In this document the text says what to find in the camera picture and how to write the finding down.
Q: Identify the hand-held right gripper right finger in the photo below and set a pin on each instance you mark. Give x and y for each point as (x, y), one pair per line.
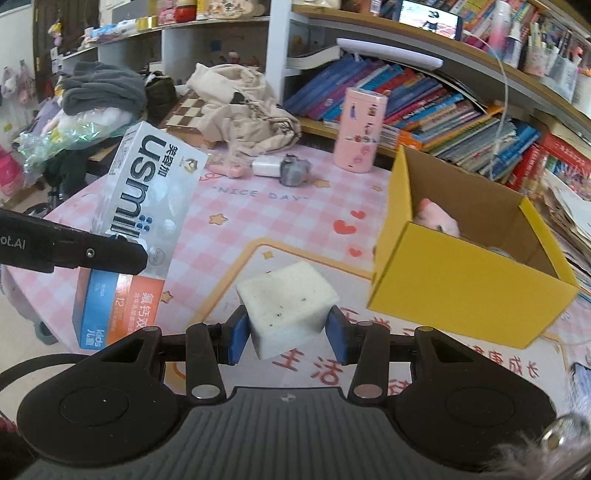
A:
(337, 337)

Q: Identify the white sponge block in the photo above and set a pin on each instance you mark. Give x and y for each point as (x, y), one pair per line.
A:
(286, 300)

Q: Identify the iridescent plastic bag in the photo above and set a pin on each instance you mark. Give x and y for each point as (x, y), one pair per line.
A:
(69, 136)

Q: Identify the yellow cardboard box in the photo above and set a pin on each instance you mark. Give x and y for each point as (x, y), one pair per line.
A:
(461, 295)

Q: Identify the pen holder cup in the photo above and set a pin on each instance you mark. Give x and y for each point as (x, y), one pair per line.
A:
(538, 60)

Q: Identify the dark brown bag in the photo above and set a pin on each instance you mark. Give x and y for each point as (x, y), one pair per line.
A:
(161, 99)

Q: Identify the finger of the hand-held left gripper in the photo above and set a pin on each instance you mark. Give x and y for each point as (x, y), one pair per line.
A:
(92, 251)

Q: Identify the pile of papers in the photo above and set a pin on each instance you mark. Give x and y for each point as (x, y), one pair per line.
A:
(570, 217)

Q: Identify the small grey toy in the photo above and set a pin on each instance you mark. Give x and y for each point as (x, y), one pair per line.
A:
(294, 171)

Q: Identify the pink checked table mat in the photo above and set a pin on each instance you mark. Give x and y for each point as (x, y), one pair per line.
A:
(258, 217)

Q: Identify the white orange toothpaste box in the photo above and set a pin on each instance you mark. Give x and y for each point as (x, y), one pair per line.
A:
(152, 184)

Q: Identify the grey fleece garment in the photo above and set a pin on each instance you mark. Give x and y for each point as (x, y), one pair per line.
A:
(101, 85)

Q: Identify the grey furry cuff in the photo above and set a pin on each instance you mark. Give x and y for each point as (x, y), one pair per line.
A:
(521, 461)

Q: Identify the gold box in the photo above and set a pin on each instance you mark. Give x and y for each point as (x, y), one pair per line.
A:
(147, 22)

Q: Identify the white wooden bookshelf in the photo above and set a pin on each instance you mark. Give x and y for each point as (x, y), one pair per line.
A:
(277, 46)

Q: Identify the cream cloth bag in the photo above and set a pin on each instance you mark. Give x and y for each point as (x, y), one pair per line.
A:
(240, 106)

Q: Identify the decorative plaque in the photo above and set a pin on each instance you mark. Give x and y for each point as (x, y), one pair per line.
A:
(231, 7)

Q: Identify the pink sticker canister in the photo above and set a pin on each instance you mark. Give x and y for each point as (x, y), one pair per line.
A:
(360, 134)

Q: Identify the pink plush pig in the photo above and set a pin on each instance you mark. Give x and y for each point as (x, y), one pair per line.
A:
(434, 217)

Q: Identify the framed photo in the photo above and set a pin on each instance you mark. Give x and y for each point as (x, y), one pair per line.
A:
(429, 18)

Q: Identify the thick dark cover book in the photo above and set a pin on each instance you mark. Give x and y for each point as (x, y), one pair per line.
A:
(314, 56)

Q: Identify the wooden chessboard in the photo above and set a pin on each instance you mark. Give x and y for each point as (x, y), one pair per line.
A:
(187, 113)

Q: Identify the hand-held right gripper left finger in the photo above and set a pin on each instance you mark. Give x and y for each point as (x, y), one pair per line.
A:
(239, 339)

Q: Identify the pink white bottle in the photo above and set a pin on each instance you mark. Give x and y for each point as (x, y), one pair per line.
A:
(501, 27)

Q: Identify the row of colourful books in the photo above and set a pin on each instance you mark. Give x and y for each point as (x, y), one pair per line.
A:
(415, 106)

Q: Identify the black smartphone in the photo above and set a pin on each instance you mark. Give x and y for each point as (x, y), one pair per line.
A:
(582, 378)

